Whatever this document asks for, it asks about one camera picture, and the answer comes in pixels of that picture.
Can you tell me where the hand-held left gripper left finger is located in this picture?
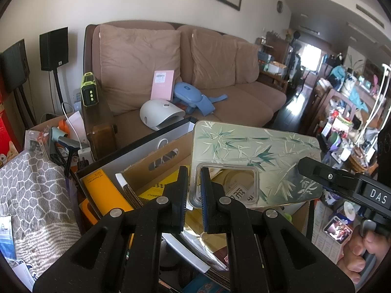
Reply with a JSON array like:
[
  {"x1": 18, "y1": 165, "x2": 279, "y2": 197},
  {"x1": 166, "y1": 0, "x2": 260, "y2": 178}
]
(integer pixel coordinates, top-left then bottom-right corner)
[{"x1": 32, "y1": 165, "x2": 190, "y2": 293}]

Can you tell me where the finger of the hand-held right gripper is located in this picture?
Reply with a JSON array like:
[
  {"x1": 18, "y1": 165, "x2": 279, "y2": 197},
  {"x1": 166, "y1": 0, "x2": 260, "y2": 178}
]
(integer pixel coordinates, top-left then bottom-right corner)
[{"x1": 297, "y1": 156, "x2": 361, "y2": 197}]

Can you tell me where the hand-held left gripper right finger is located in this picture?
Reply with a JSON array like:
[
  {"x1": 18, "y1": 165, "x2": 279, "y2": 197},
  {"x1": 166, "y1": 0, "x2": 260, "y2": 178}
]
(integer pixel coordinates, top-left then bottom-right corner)
[{"x1": 200, "y1": 167, "x2": 356, "y2": 293}]

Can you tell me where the person's right hand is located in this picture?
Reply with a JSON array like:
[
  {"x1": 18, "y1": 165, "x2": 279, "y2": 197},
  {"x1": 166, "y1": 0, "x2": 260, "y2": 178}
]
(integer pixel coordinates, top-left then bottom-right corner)
[{"x1": 342, "y1": 224, "x2": 386, "y2": 284}]

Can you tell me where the white long box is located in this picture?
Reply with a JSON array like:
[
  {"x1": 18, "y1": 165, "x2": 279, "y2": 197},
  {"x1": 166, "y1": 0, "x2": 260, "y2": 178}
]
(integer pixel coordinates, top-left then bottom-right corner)
[{"x1": 162, "y1": 233, "x2": 211, "y2": 273}]

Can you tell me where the cluttered wooden table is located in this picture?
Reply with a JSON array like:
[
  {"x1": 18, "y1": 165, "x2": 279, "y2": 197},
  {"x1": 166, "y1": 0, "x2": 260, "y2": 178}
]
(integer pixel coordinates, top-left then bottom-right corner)
[{"x1": 315, "y1": 64, "x2": 391, "y2": 178}]

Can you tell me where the orange flat box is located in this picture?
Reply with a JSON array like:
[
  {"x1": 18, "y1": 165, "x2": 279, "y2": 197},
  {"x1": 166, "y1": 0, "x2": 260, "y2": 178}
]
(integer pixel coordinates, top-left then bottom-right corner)
[{"x1": 82, "y1": 168, "x2": 135, "y2": 220}]

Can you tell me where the blue packet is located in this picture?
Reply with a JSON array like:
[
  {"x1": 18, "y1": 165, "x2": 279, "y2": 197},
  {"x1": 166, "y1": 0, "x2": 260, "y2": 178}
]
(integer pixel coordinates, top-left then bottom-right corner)
[{"x1": 183, "y1": 273, "x2": 229, "y2": 293}]

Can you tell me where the orange plastic bin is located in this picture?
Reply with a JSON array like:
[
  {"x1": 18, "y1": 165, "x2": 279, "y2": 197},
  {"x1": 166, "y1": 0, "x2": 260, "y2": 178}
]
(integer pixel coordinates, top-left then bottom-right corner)
[{"x1": 79, "y1": 198, "x2": 100, "y2": 225}]

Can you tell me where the white dome lamp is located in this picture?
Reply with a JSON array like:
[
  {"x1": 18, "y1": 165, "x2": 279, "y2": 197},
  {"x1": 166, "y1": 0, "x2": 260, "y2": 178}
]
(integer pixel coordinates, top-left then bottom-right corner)
[{"x1": 140, "y1": 98, "x2": 186, "y2": 130}]

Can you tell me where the brown sofa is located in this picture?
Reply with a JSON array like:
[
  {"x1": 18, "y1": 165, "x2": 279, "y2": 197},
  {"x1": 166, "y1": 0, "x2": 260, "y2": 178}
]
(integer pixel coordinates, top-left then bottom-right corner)
[{"x1": 84, "y1": 21, "x2": 288, "y2": 159}]

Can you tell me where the pink box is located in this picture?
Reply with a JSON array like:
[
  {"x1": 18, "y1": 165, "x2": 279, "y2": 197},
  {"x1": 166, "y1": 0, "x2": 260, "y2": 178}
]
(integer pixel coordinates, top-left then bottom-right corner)
[{"x1": 150, "y1": 70, "x2": 175, "y2": 101}]

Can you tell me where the tan cushion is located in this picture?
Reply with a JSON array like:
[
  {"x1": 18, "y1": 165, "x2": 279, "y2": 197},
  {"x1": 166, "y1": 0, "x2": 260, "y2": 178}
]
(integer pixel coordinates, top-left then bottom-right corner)
[
  {"x1": 235, "y1": 41, "x2": 260, "y2": 84},
  {"x1": 191, "y1": 29, "x2": 240, "y2": 90},
  {"x1": 99, "y1": 24, "x2": 182, "y2": 115}
]

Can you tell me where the wooden cabinet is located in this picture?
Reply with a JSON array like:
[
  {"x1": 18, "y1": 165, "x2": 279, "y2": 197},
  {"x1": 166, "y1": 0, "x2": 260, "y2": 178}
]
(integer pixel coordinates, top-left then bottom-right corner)
[{"x1": 264, "y1": 31, "x2": 291, "y2": 64}]

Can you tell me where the teal heat gun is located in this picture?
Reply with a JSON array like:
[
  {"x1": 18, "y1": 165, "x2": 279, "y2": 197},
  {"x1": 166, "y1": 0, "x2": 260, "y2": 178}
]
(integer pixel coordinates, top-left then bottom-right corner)
[{"x1": 50, "y1": 126, "x2": 81, "y2": 171}]

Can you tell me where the grey patterned blanket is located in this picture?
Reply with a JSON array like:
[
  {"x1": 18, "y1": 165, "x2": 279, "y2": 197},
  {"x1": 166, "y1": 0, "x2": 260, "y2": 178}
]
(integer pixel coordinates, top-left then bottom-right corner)
[{"x1": 0, "y1": 151, "x2": 83, "y2": 263}]

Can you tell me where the cluttered cardboard box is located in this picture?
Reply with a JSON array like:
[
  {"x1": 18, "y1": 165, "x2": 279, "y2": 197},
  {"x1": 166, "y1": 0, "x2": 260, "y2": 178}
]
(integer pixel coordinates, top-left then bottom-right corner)
[{"x1": 24, "y1": 111, "x2": 89, "y2": 165}]

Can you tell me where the ceiling air vent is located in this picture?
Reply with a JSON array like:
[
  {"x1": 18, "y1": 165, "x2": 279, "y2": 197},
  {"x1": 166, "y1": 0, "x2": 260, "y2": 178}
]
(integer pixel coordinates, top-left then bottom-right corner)
[{"x1": 356, "y1": 4, "x2": 385, "y2": 28}]

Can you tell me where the blue face mask pack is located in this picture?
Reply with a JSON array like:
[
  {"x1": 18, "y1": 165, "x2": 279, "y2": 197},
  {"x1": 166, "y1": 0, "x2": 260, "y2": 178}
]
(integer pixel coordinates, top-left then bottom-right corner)
[{"x1": 0, "y1": 215, "x2": 16, "y2": 261}]

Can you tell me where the red gift box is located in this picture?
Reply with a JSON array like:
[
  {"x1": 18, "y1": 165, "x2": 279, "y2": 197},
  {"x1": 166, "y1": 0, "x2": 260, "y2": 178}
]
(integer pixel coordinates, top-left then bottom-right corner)
[{"x1": 0, "y1": 104, "x2": 16, "y2": 159}]

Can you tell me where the black speaker on stand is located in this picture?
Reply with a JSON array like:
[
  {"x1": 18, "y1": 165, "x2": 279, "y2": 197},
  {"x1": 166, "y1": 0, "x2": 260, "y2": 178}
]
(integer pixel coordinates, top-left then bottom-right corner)
[
  {"x1": 0, "y1": 39, "x2": 37, "y2": 129},
  {"x1": 39, "y1": 27, "x2": 69, "y2": 113}
]

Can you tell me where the white charger with cable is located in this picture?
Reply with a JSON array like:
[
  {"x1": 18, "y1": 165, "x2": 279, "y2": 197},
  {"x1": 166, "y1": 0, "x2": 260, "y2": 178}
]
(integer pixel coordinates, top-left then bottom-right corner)
[{"x1": 61, "y1": 103, "x2": 93, "y2": 163}]

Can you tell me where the blue massager with strap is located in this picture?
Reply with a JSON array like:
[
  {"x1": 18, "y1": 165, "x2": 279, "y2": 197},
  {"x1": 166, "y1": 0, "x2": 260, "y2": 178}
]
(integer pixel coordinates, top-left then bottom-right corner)
[{"x1": 173, "y1": 82, "x2": 229, "y2": 117}]

